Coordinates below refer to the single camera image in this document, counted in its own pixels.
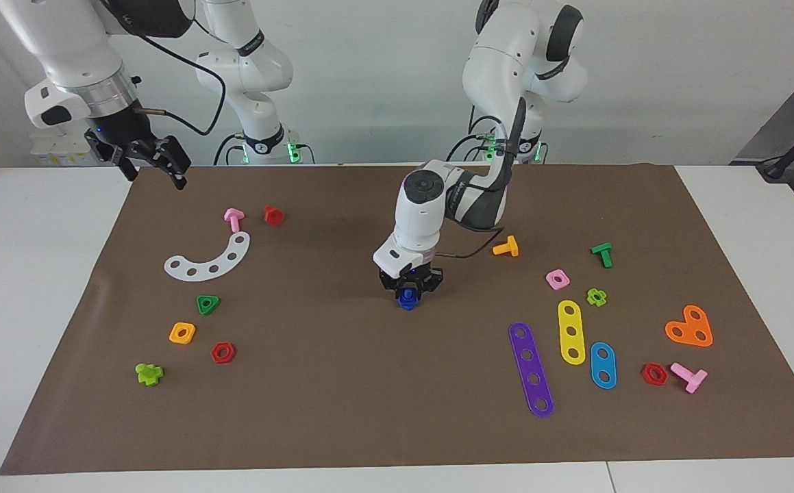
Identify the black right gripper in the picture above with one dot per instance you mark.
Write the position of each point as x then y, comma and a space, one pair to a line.
122, 137

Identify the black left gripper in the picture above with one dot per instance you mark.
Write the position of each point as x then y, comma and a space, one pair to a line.
410, 279

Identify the blue square plastic nut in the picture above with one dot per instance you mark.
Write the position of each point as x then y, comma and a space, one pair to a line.
407, 295

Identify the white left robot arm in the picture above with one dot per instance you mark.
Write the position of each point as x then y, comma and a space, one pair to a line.
424, 212

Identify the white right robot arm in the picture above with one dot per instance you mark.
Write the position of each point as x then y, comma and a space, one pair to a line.
68, 41

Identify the white box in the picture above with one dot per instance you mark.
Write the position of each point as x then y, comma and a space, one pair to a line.
54, 154

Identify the pink plastic bolt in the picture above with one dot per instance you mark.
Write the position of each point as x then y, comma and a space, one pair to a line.
233, 218
691, 378

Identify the yellow plastic bolt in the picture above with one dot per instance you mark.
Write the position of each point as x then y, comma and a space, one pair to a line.
512, 246

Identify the brown table mat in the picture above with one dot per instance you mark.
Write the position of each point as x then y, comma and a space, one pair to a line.
369, 397

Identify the white curved five-hole strip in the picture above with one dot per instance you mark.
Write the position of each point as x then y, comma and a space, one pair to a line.
222, 263

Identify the red plastic bolt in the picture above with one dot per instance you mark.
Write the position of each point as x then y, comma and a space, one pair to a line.
273, 216

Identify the purple four-hole plastic strip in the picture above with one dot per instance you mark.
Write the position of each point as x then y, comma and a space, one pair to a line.
530, 368

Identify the green triangular plastic nut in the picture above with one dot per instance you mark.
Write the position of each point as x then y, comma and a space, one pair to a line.
201, 301

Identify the pink square plastic nut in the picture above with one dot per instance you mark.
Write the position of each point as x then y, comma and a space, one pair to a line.
565, 283

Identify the yellow three-hole plastic strip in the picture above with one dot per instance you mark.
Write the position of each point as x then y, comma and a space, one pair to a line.
571, 322

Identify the orange square plastic nut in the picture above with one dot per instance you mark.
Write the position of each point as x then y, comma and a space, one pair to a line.
174, 338

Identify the green cross-shaped plastic nut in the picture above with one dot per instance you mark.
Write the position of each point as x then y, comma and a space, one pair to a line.
591, 294

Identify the green plastic bolt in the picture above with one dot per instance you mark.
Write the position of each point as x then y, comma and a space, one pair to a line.
602, 250

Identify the red hexagonal plastic nut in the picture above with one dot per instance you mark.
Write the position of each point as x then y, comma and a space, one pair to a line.
215, 353
646, 374

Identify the blue two-hole plastic strip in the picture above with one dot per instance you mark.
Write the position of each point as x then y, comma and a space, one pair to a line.
603, 365

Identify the lime cross-head plastic bolt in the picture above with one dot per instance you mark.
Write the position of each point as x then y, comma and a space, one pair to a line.
149, 375

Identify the orange three-hole plastic plate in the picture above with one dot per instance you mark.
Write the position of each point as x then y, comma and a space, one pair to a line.
690, 329

